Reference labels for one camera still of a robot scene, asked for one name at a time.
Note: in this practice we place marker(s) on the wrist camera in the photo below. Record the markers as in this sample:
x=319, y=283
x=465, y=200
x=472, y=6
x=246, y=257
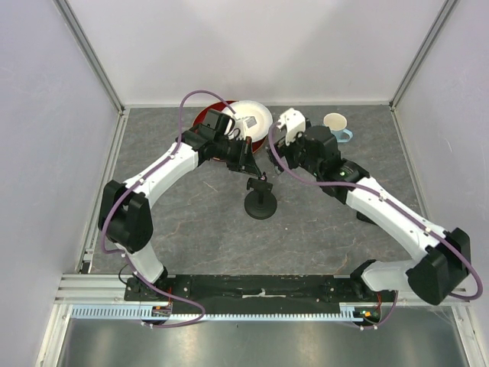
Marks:
x=242, y=127
x=293, y=122

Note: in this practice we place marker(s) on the light blue mug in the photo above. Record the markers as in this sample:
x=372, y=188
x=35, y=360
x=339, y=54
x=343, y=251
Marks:
x=337, y=124

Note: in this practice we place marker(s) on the black phone stand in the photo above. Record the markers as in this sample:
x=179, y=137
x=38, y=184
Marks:
x=260, y=203

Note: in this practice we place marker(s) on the grey cable duct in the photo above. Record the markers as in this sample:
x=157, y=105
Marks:
x=155, y=313

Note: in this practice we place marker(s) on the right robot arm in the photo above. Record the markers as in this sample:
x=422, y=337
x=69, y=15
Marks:
x=439, y=259

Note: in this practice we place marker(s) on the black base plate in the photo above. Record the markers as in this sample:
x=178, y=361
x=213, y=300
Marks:
x=270, y=294

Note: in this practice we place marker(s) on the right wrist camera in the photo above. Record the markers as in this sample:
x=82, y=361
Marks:
x=293, y=122

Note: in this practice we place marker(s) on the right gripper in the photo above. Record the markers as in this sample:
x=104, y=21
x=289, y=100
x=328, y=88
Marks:
x=283, y=150

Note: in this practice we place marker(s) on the white paper plate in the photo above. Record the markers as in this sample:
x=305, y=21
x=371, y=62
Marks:
x=259, y=111

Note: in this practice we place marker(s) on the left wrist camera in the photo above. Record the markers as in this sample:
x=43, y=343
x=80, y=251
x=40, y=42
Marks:
x=242, y=127

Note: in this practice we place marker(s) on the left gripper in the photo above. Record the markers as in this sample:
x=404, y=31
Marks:
x=239, y=165

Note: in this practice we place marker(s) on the red round tray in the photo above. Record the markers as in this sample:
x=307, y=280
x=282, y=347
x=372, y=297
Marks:
x=219, y=106

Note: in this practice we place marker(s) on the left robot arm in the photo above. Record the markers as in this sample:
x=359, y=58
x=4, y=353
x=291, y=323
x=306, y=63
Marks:
x=125, y=213

